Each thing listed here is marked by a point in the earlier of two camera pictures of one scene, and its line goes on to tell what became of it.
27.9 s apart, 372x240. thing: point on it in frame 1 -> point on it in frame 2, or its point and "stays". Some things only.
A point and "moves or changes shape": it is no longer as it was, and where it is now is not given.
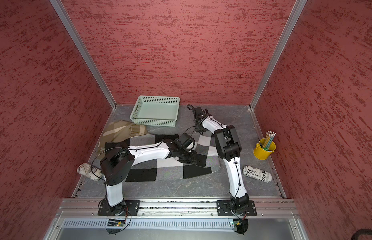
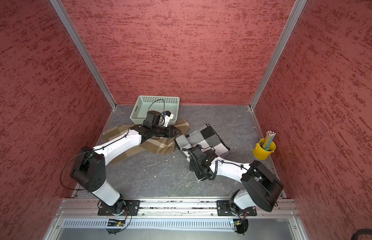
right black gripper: [198, 129] -> [192, 167]
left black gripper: [192, 159] -> [171, 131]
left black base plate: [127, 208] stays
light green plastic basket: [160, 111] stays
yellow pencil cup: [260, 153] stays
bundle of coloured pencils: [269, 139] stays
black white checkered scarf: [149, 170] moves or changes shape
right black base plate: [223, 208] stays
